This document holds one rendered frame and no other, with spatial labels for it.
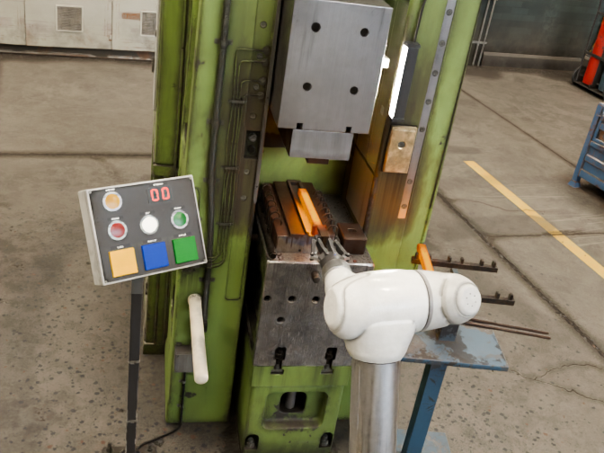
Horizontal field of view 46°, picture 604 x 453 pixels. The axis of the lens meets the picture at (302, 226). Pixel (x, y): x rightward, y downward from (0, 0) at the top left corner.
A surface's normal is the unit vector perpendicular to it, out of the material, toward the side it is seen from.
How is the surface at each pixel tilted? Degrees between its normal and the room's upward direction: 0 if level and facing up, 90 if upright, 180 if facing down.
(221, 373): 90
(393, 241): 90
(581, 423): 0
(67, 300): 0
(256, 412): 90
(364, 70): 90
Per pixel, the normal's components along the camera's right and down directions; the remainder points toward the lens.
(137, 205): 0.56, -0.04
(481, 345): 0.15, -0.88
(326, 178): 0.18, 0.48
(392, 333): 0.29, 0.25
